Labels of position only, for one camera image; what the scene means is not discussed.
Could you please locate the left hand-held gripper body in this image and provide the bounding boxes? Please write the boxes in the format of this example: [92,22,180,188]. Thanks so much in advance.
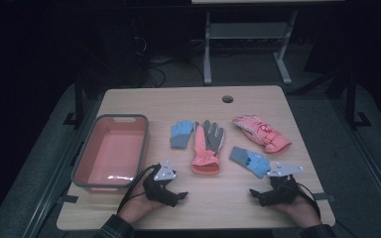
[142,161,178,203]

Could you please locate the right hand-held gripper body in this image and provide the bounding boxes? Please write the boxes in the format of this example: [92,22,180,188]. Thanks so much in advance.
[261,162,305,206]

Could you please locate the blue grey knit glove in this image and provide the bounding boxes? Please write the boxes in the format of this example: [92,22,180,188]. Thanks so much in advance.
[228,146,272,179]
[170,119,195,150]

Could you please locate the pink glove with grey palm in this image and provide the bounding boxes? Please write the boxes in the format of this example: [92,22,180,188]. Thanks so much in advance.
[190,119,226,176]

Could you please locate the pink padded glove white print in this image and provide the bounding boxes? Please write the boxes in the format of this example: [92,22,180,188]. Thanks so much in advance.
[232,114,293,155]

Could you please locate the pink plastic basin grey rim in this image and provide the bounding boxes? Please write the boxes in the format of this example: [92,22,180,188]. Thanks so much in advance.
[70,113,150,193]

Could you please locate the person's right hand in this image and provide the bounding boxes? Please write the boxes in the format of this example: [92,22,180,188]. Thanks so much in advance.
[272,194,321,229]

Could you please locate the person's left hand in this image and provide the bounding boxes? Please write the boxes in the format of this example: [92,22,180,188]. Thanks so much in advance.
[117,187,167,226]

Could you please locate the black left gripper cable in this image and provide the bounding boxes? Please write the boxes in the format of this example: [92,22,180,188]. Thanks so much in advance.
[116,164,158,214]

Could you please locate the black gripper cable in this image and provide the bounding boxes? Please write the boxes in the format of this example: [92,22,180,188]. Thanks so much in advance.
[291,181,321,219]
[116,164,158,214]

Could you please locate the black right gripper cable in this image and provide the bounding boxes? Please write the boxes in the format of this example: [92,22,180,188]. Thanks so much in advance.
[291,181,321,219]

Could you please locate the black table bracket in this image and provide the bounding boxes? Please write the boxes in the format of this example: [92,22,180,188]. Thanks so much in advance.
[312,192,336,202]
[57,194,79,204]

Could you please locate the black floor cables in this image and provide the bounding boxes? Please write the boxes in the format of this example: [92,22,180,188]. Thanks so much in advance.
[132,33,206,88]

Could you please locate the black stand post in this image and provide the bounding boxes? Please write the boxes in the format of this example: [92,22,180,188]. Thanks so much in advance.
[344,70,373,130]

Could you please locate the white metal frame table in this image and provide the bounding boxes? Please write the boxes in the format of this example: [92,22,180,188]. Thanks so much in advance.
[190,0,345,86]

